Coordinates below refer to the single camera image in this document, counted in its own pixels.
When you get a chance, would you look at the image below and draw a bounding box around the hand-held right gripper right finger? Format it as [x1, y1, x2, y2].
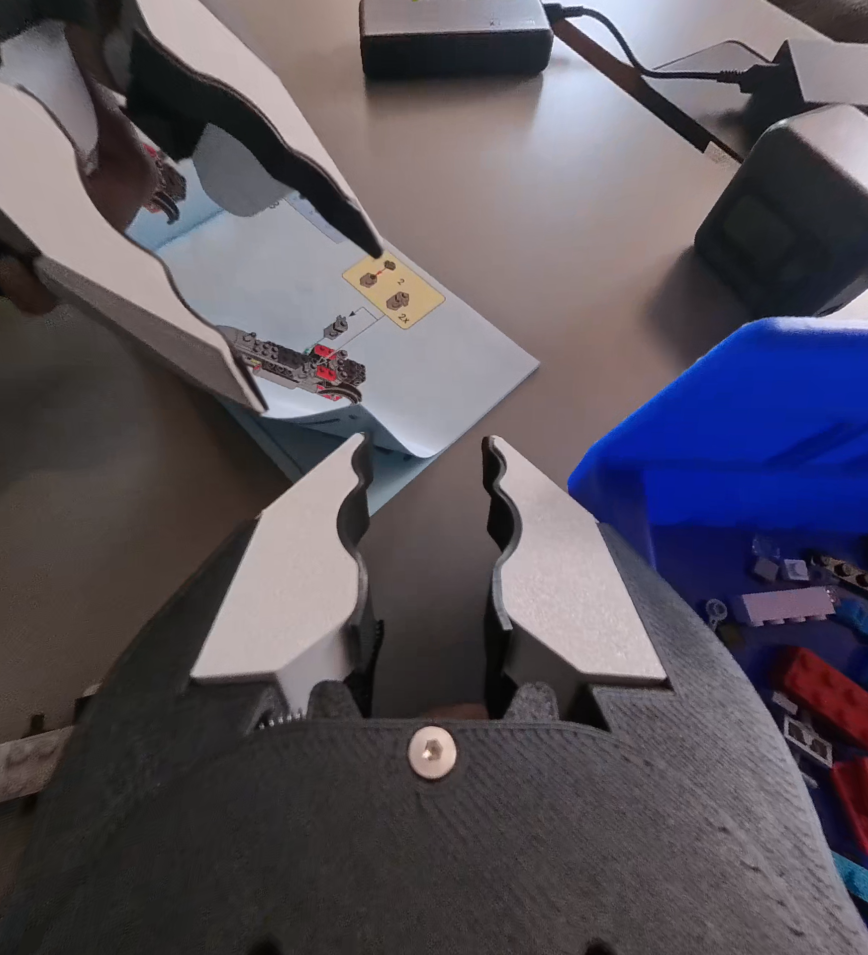
[482, 436, 668, 721]

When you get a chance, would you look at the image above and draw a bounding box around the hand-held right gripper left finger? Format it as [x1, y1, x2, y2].
[190, 433, 384, 717]

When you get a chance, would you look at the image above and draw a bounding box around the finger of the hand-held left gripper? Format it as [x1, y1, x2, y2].
[128, 0, 384, 258]
[0, 66, 268, 413]

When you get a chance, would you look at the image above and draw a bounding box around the grey desk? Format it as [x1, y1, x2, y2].
[0, 0, 868, 955]

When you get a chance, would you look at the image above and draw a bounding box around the person's left hand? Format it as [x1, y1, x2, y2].
[79, 93, 170, 228]

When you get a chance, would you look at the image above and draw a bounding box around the slim black power bank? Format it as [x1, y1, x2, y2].
[359, 0, 556, 80]

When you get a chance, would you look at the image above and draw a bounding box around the blue plastic bin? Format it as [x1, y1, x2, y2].
[568, 317, 868, 955]

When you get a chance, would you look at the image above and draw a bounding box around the pile of loose toy bricks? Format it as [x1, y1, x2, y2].
[702, 533, 868, 926]

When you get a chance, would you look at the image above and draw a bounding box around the building instruction booklet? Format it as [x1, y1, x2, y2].
[126, 138, 541, 517]

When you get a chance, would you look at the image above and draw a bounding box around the small black cube case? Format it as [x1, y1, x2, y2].
[693, 104, 868, 320]

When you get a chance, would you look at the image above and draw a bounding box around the pale grey flat box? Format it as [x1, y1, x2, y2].
[773, 37, 868, 113]

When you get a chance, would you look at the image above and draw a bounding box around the black cable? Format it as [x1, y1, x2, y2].
[542, 3, 800, 91]

